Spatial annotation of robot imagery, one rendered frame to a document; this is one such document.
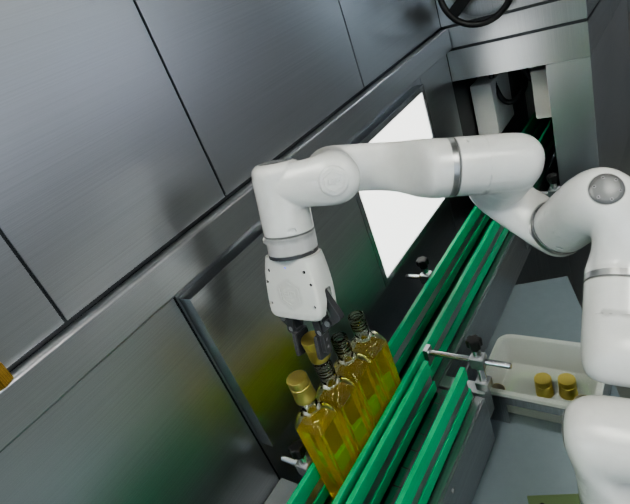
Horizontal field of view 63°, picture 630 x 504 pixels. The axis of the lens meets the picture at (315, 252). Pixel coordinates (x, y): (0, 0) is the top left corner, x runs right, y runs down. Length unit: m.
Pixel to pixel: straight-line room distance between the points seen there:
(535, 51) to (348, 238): 0.79
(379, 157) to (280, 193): 0.18
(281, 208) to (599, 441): 0.48
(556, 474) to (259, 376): 0.58
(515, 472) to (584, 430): 0.44
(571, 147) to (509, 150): 0.93
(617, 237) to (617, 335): 0.12
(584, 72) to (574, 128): 0.16
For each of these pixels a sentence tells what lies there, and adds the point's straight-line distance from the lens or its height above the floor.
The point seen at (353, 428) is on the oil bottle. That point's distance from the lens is 0.90.
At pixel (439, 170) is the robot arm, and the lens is 0.72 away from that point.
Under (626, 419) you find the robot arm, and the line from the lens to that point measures 0.70.
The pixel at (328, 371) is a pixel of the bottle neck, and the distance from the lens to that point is 0.84.
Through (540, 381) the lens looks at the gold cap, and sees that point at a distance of 1.18.
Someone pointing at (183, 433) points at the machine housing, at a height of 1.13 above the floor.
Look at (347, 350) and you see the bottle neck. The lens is 0.88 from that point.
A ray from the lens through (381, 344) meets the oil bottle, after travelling 0.94.
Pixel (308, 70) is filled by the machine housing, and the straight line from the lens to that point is 1.07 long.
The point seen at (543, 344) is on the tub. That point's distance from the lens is 1.23.
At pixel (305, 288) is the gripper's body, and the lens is 0.74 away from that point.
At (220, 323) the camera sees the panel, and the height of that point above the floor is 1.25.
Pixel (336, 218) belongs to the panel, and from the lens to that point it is 1.05.
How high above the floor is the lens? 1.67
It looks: 28 degrees down
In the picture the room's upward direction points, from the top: 22 degrees counter-clockwise
